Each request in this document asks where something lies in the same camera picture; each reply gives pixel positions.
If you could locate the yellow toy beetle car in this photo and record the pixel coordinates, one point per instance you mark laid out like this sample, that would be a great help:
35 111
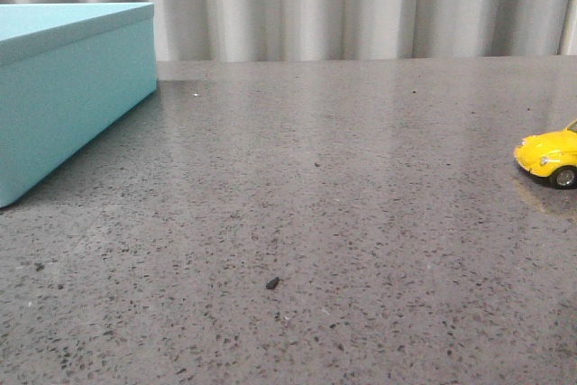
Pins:
550 156

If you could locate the light blue plastic box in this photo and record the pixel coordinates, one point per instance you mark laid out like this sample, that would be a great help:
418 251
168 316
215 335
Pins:
68 71

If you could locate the small black debris piece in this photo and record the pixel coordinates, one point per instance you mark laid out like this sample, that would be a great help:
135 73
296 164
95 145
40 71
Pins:
273 283

